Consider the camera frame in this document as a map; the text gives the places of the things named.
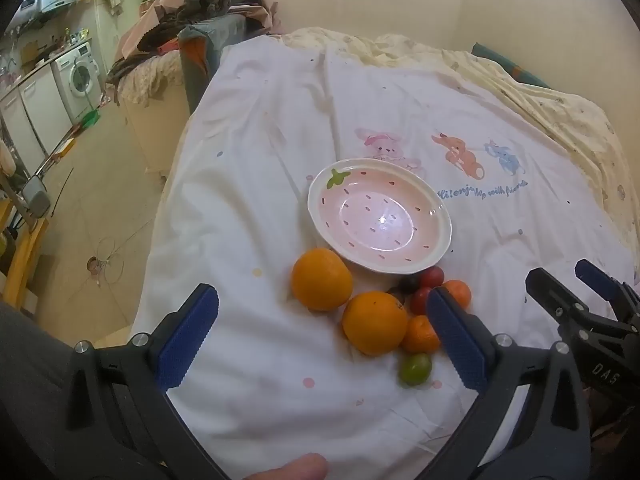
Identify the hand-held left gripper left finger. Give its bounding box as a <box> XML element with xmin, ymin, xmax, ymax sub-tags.
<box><xmin>65</xmin><ymin>282</ymin><xmax>226</xmax><ymax>480</ymax></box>

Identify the grey trouser leg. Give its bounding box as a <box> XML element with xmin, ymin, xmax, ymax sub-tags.
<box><xmin>0</xmin><ymin>300</ymin><xmax>81</xmax><ymax>461</ymax></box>

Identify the white washing machine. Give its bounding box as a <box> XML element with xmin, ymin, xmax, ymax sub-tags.
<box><xmin>51</xmin><ymin>42</ymin><xmax>108</xmax><ymax>123</ymax></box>

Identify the large orange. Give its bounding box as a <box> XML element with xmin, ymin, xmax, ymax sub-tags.
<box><xmin>341</xmin><ymin>291</ymin><xmax>410</xmax><ymax>357</ymax></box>
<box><xmin>291</xmin><ymin>248</ymin><xmax>354</xmax><ymax>312</ymax></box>

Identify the person's left hand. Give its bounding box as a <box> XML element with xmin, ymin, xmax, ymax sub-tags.
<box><xmin>242</xmin><ymin>452</ymin><xmax>329</xmax><ymax>480</ymax></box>

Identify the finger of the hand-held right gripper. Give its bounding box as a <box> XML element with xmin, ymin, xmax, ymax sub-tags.
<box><xmin>525</xmin><ymin>267</ymin><xmax>601</xmax><ymax>334</ymax></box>
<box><xmin>574</xmin><ymin>258</ymin><xmax>640</xmax><ymax>321</ymax></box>

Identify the green cherry tomato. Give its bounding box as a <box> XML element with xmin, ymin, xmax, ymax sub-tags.
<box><xmin>398</xmin><ymin>353</ymin><xmax>433</xmax><ymax>387</ymax></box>

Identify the pink strawberry ceramic bowl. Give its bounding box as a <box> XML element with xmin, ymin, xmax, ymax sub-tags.
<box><xmin>307</xmin><ymin>158</ymin><xmax>453</xmax><ymax>277</ymax></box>

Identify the yellow wooden chair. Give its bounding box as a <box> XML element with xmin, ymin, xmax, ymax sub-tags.
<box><xmin>0</xmin><ymin>200</ymin><xmax>51</xmax><ymax>311</ymax></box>

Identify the cream floral sofa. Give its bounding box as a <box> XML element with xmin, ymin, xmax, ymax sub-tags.
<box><xmin>117</xmin><ymin>50</ymin><xmax>191</xmax><ymax>181</ymax></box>

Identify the grey stool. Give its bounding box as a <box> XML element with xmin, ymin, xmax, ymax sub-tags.
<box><xmin>20</xmin><ymin>177</ymin><xmax>52</xmax><ymax>218</ymax></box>

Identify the pile of dark clothes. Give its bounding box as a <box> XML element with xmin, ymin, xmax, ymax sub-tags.
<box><xmin>137</xmin><ymin>0</ymin><xmax>273</xmax><ymax>53</ymax></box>

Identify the cream floral blanket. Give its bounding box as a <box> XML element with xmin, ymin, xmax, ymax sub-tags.
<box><xmin>280</xmin><ymin>26</ymin><xmax>640</xmax><ymax>271</ymax></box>

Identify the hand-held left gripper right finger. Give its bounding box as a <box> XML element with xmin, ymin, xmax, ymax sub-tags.
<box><xmin>426</xmin><ymin>286</ymin><xmax>594</xmax><ymax>480</ymax></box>

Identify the white cartoon printed blanket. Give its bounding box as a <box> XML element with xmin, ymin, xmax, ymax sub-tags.
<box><xmin>127</xmin><ymin>37</ymin><xmax>638</xmax><ymax>480</ymax></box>

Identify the white kitchen cabinet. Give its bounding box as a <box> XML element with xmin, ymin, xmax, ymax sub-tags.
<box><xmin>0</xmin><ymin>62</ymin><xmax>73</xmax><ymax>171</ymax></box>

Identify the teal pillow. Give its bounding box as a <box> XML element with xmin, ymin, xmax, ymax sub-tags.
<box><xmin>471</xmin><ymin>42</ymin><xmax>551</xmax><ymax>90</ymax></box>

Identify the thin wire loop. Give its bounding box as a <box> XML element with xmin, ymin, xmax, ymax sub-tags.
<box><xmin>82</xmin><ymin>237</ymin><xmax>126</xmax><ymax>286</ymax></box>

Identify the red cherry tomato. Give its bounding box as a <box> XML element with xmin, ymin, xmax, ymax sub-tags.
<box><xmin>419</xmin><ymin>266</ymin><xmax>446</xmax><ymax>290</ymax></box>
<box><xmin>410</xmin><ymin>287</ymin><xmax>435</xmax><ymax>317</ymax></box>

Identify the small tangerine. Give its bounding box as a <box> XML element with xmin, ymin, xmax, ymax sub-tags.
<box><xmin>400</xmin><ymin>314</ymin><xmax>442</xmax><ymax>354</ymax></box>
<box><xmin>442</xmin><ymin>280</ymin><xmax>473</xmax><ymax>311</ymax></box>

